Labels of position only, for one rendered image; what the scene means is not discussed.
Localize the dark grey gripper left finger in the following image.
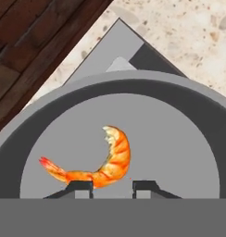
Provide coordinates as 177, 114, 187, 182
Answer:
43, 181, 94, 200

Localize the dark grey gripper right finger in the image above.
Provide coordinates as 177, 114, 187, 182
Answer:
132, 180, 183, 200

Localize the grey pot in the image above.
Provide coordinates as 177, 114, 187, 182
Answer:
0, 69, 226, 200

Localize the orange shrimp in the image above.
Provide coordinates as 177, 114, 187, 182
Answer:
38, 125, 132, 190

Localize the grey hob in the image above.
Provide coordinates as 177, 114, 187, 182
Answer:
62, 17, 187, 86

